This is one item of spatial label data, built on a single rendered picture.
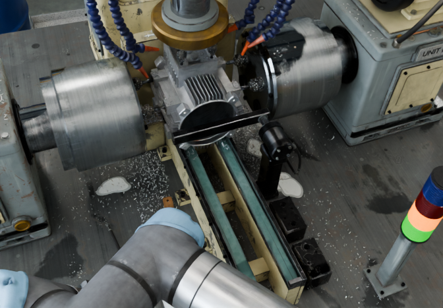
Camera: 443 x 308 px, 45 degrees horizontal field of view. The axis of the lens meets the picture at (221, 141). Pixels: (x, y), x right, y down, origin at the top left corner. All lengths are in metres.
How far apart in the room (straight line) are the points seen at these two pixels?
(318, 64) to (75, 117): 0.59
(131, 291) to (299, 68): 0.85
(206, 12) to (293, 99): 0.32
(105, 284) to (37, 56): 1.36
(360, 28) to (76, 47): 0.96
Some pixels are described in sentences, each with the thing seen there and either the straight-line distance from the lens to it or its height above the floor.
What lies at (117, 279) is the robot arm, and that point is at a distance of 0.61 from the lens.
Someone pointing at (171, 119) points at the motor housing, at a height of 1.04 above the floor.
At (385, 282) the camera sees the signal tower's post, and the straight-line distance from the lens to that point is 1.36.
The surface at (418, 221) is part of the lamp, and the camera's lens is 1.14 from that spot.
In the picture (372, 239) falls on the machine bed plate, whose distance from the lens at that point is 1.45.
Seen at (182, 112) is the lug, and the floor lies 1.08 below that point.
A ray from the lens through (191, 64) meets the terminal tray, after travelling 1.31.
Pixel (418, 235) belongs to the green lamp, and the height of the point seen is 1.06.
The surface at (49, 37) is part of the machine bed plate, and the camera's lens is 1.96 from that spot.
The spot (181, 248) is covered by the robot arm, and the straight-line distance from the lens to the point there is 0.62.
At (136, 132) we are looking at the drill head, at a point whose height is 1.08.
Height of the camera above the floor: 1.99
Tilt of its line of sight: 50 degrees down
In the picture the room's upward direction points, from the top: 4 degrees clockwise
